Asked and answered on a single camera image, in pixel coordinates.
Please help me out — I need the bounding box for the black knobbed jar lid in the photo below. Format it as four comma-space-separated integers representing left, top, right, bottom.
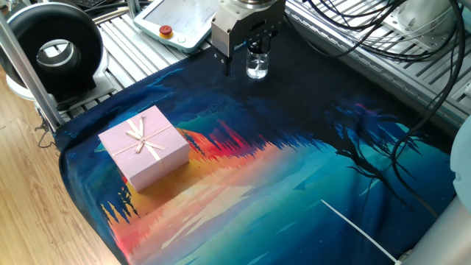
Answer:
247, 38, 272, 55

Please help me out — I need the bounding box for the colourful landscape printed mat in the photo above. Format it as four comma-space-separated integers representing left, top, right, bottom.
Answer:
54, 21, 457, 265

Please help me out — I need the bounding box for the silver mounting bracket plate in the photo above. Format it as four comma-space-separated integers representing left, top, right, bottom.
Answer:
382, 0, 457, 51

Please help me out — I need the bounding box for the pink gift box with ribbon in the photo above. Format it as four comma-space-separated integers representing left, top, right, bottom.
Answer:
98, 105, 191, 193

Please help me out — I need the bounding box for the black cable bundle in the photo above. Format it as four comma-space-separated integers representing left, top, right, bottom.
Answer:
286, 0, 465, 63

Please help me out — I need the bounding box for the black round blower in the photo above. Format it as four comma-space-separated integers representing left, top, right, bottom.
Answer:
0, 1, 116, 103

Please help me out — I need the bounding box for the long black cable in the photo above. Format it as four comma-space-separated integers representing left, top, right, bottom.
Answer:
389, 0, 467, 219

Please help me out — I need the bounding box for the clear glass jar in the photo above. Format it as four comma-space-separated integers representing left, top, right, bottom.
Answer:
245, 51, 269, 80

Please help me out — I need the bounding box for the white teach pendant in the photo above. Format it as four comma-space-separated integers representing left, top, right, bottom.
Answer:
132, 0, 222, 54

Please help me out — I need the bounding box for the aluminium frame post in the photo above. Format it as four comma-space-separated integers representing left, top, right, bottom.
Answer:
0, 13, 65, 133

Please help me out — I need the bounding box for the silver force torque sensor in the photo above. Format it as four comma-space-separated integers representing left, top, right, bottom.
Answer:
238, 0, 277, 10

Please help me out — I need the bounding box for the aluminium table edge rail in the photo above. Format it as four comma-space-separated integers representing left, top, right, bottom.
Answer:
285, 1, 471, 128

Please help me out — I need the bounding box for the silver grey gripper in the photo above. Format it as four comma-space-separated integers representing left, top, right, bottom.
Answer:
210, 0, 287, 77

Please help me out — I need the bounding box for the white zip tie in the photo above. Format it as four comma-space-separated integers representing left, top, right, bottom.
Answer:
321, 199, 403, 264

